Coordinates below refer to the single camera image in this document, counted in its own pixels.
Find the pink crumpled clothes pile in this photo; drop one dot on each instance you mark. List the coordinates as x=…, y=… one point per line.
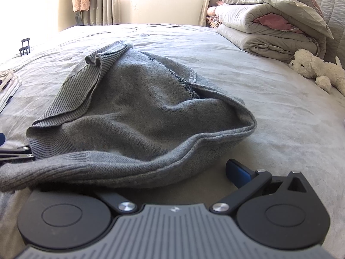
x=211, y=16

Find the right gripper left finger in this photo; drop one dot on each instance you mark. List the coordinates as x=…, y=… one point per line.
x=117, y=202

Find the small black chair stand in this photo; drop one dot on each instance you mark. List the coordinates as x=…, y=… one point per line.
x=25, y=49

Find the folded beige clothes stack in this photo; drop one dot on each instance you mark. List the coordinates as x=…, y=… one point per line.
x=10, y=83

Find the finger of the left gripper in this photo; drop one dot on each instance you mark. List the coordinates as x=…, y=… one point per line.
x=21, y=153

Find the white plush toy dog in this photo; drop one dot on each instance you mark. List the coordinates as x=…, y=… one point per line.
x=325, y=74

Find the folded grey duvet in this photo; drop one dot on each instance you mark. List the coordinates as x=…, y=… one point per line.
x=274, y=28

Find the grey quilted headboard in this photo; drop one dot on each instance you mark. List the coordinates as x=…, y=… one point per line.
x=333, y=12

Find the grey bed sheet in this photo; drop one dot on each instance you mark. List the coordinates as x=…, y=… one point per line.
x=299, y=126

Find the grey knit sweater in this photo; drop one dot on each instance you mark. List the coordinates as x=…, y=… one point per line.
x=126, y=118

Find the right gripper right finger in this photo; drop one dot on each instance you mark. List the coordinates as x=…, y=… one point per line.
x=259, y=193

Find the grey patterned left curtain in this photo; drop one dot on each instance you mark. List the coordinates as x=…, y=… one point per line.
x=100, y=12

